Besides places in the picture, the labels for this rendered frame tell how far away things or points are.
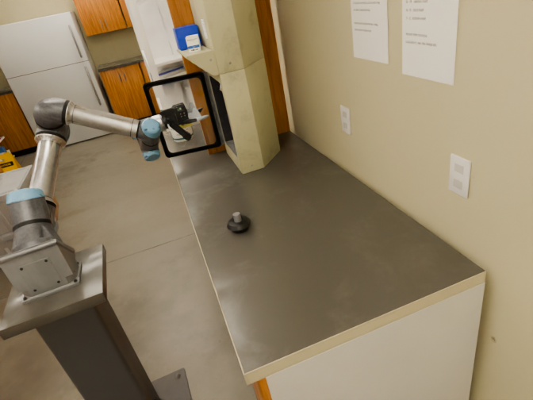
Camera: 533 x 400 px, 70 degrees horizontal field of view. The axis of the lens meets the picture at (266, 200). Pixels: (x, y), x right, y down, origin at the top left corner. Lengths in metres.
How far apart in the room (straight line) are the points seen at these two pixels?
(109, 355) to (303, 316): 0.85
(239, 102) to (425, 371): 1.23
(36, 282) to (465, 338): 1.36
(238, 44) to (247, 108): 0.27
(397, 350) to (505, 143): 0.60
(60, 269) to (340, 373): 0.95
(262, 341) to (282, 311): 0.11
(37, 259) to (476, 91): 1.35
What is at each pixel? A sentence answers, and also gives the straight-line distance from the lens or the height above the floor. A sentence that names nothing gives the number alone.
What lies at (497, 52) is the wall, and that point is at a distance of 1.03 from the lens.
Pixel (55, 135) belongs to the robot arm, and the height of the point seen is 1.33.
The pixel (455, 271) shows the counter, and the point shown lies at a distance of 1.20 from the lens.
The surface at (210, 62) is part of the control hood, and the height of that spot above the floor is 1.47.
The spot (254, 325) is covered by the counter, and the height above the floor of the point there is 0.94.
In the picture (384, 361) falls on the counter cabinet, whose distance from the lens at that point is 1.20.
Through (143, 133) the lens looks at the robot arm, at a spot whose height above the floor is 1.27.
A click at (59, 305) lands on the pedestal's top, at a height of 0.94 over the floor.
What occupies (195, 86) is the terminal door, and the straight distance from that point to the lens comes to 2.02.
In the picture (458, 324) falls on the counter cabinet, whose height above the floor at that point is 0.78.
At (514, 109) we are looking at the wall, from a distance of 1.02.
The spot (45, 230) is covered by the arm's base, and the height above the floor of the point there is 1.14.
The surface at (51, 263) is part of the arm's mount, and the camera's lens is 1.45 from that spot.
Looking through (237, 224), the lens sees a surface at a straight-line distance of 1.41.
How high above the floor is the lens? 1.72
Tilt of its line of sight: 30 degrees down
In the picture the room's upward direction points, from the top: 12 degrees counter-clockwise
